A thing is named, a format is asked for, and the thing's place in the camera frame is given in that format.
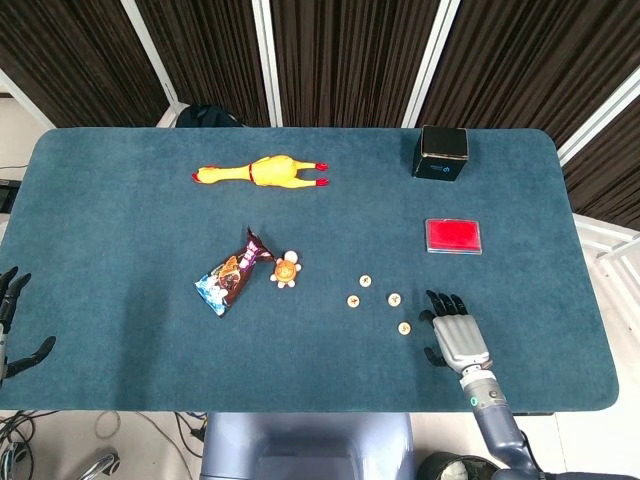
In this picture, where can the brown snack bag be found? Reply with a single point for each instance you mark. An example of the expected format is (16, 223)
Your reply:
(230, 277)

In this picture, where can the white partition frame post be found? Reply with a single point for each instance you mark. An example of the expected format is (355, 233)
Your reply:
(25, 100)
(431, 60)
(600, 122)
(150, 50)
(268, 60)

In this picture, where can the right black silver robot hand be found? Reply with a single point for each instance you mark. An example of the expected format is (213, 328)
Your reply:
(460, 340)

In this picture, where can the chrome chair leg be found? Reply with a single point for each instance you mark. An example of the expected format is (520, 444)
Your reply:
(102, 462)

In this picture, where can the dark brown pleated screen panel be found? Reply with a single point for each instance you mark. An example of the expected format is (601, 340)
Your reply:
(75, 50)
(525, 50)
(610, 175)
(210, 50)
(350, 50)

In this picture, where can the white metal frame base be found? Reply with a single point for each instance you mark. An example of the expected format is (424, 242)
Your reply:
(607, 237)

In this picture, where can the blue-grey robot torso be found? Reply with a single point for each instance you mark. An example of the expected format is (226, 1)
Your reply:
(300, 445)

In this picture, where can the black floor device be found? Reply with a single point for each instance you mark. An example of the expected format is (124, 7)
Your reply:
(6, 195)

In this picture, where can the black cardboard box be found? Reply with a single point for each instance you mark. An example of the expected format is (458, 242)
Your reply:
(440, 150)

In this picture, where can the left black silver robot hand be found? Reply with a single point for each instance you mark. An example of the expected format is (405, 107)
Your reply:
(10, 300)

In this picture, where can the blue felt table cloth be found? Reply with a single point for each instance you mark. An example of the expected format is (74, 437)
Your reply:
(125, 225)

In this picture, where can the orange turtle toy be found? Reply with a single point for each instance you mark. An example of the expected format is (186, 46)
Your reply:
(285, 271)

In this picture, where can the black waste bin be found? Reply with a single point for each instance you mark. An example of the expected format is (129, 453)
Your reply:
(445, 467)

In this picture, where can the black bag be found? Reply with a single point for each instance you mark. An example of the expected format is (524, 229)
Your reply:
(205, 117)

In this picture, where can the yellow rubber chicken toy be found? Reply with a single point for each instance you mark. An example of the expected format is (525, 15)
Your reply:
(272, 170)

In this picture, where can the red ink pad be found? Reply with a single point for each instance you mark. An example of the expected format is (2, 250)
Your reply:
(452, 235)

